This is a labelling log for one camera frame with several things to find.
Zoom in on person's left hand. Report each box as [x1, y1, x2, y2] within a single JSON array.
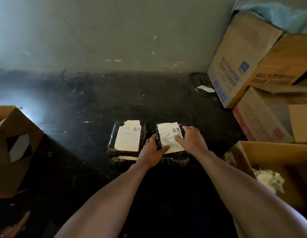
[[136, 134, 170, 169]]

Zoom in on person's right hand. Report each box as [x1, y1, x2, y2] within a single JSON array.
[[174, 125, 211, 159]]

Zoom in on lubrication cleaner box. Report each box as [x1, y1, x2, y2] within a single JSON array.
[[222, 140, 307, 216]]

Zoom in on labels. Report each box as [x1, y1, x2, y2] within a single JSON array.
[[252, 168, 285, 195]]

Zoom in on person's right forearm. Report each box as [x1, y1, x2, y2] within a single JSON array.
[[196, 150, 307, 238]]

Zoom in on person's left forearm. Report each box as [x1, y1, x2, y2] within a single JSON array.
[[54, 164, 154, 238]]

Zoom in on red striped cardboard box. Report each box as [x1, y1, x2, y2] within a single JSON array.
[[232, 84, 307, 144]]

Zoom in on tall blue print cardboard box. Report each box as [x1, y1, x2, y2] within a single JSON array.
[[207, 11, 307, 109]]

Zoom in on cardboard box with diamond sticker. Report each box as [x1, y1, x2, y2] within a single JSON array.
[[0, 105, 44, 199]]

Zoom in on blue cloth in box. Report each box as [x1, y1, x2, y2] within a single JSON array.
[[232, 0, 307, 35]]

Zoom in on torn white paper strip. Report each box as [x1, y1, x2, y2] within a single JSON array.
[[197, 85, 216, 94]]

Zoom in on round metal lid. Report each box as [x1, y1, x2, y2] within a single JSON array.
[[189, 72, 217, 97]]

